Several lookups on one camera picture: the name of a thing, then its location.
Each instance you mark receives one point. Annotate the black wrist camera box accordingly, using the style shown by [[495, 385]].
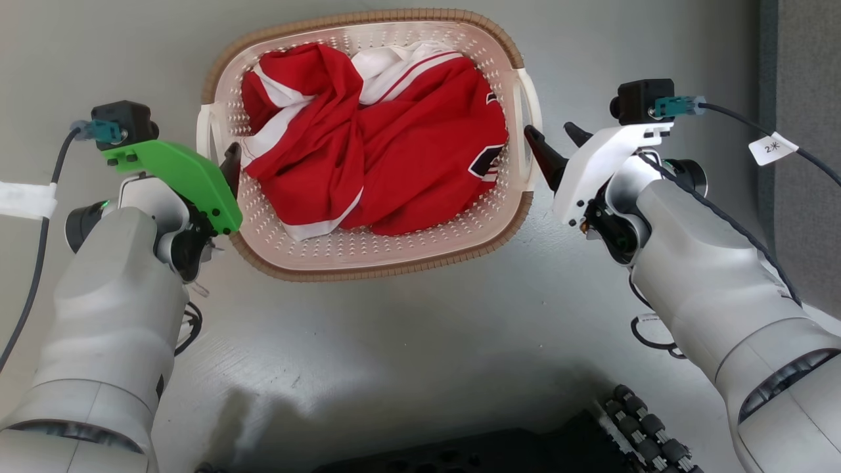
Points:
[[128, 118], [637, 98]]

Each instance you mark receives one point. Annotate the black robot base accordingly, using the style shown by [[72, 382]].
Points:
[[493, 453]]

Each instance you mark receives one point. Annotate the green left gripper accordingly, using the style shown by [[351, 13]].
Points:
[[184, 174]]

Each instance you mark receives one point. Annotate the red and white jersey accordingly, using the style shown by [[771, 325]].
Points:
[[407, 144]]

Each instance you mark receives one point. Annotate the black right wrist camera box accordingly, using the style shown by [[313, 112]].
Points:
[[637, 98]]

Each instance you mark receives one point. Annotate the cream plastic laundry basket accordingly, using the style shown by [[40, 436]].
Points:
[[368, 253]]

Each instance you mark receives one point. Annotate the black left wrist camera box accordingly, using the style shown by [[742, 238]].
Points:
[[128, 118]]

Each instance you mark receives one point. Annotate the white tape wrap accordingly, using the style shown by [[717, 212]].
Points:
[[26, 199]]

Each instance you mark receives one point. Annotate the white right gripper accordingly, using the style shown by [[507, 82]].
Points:
[[598, 164]]

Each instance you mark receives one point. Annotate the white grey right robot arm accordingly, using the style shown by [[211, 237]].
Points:
[[709, 282]]

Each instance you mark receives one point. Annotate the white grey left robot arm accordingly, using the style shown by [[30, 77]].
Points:
[[98, 315]]

